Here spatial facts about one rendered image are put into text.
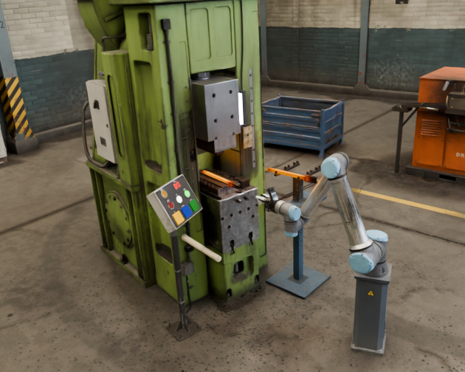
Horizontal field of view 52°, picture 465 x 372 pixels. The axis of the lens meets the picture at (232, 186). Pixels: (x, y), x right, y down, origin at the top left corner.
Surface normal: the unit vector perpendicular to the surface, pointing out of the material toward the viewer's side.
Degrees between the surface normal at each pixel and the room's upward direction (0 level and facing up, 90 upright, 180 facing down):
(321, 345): 0
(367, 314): 90
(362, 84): 90
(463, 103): 90
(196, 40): 90
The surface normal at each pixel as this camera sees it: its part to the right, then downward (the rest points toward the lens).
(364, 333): -0.36, 0.37
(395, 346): -0.05, -0.92
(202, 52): 0.62, 0.27
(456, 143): -0.65, 0.32
